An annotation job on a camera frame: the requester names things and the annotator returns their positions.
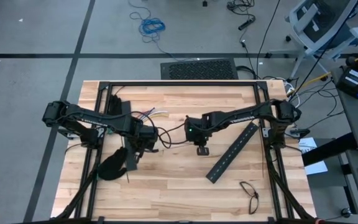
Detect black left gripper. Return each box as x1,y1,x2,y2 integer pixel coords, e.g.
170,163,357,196
129,119,160,164

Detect black duct cover strip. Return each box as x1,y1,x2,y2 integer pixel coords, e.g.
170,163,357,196
121,100,139,172

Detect black work glove grey cuff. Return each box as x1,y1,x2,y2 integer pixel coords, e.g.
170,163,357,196
106,93,124,135
96,146,129,182

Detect multicoloured wire bundle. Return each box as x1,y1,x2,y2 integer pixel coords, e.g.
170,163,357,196
140,107,155,121

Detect black perforated floor mat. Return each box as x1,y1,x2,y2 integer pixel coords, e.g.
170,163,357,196
160,58,239,80

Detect black eyeglasses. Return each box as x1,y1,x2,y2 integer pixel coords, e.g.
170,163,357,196
239,180,260,215

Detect white paper sheet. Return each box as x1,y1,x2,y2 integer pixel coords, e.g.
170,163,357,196
297,136,329,175

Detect black stand beam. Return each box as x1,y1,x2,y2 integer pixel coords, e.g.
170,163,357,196
301,132,358,167

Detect black box device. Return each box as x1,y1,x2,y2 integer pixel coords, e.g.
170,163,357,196
336,67,358,100

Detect grey mesh office chair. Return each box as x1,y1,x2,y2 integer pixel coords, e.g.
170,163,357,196
284,0,358,78

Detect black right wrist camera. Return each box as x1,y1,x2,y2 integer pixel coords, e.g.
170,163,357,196
196,144,211,157

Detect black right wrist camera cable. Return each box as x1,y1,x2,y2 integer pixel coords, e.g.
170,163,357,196
163,123,188,146

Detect black slotted cable duct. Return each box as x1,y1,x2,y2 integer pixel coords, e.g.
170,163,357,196
206,121,260,184

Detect black aluminium table frame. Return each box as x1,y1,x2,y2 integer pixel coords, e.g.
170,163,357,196
50,80,318,224

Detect black power strip with cable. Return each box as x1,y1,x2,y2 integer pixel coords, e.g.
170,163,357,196
227,0,257,32

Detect coiled blue floor cable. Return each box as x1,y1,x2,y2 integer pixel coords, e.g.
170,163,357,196
128,0,167,44

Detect thin black hanging cable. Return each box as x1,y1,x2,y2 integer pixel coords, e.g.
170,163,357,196
255,0,282,60

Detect yellow cable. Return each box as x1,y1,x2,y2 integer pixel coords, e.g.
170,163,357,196
293,72,333,94

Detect thick black hanging cable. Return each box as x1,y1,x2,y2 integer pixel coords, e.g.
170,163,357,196
293,0,358,93

